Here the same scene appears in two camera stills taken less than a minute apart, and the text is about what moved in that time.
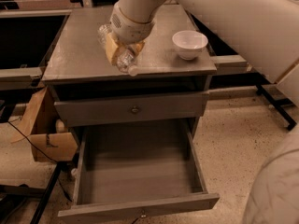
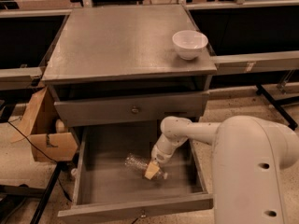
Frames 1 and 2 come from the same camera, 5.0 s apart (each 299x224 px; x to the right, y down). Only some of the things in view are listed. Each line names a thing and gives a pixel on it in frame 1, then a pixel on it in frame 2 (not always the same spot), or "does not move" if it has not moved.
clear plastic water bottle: [124, 55] → [142, 164]
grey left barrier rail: [20, 78] does not move
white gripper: [130, 29] → [160, 157]
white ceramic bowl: [189, 44] does not move
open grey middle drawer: [136, 170] does not move
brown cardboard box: [38, 120] does not move
